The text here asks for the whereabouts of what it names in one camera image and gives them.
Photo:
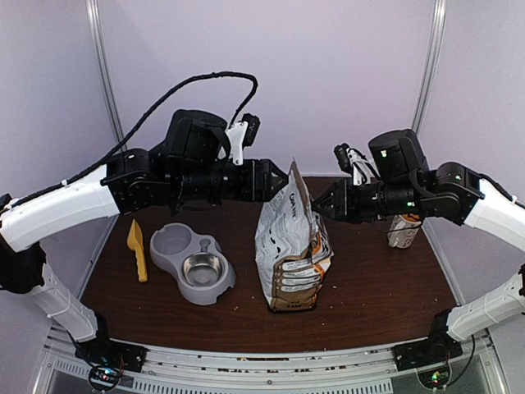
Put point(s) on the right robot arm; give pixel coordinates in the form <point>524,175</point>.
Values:
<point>404,184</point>

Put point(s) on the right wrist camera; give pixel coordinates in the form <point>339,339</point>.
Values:
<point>351,161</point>

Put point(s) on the right aluminium frame post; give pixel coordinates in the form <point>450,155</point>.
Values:
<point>434,46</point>

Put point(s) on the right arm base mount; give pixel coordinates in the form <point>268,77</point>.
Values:
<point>417,354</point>

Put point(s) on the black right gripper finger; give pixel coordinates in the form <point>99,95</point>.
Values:
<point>327,197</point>
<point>326,210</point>

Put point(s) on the left aluminium frame post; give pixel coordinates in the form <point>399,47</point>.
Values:
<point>109,98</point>

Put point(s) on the front aluminium rail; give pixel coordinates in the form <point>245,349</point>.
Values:
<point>369,369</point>

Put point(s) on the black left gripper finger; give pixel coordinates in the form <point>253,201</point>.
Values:
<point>276,192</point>
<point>278,178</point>

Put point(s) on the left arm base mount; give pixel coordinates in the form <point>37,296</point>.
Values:
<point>109,353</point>

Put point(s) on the steel bowl in feeder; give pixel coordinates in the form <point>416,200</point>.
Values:
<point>202,269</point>

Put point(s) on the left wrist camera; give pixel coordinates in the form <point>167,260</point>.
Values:
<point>240,135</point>

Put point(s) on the aluminium frame post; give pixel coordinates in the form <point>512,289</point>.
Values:
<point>434,46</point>
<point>109,98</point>

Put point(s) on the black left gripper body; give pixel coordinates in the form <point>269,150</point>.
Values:
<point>204,184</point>

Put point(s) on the dog food bag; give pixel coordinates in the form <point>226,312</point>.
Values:
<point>293,249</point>

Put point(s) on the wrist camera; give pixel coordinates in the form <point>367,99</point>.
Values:
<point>351,161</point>
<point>240,135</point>

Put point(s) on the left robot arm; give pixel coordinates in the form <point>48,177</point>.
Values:
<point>200,159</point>

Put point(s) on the grey double pet feeder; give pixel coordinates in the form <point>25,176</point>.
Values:
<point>172,244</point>

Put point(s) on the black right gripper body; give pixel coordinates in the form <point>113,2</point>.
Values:
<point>393,200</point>

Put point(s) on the patterned mug yellow inside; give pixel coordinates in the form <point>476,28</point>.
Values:
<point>403,230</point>

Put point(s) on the yellow plastic scoop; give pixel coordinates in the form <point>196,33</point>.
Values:
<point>135,243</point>

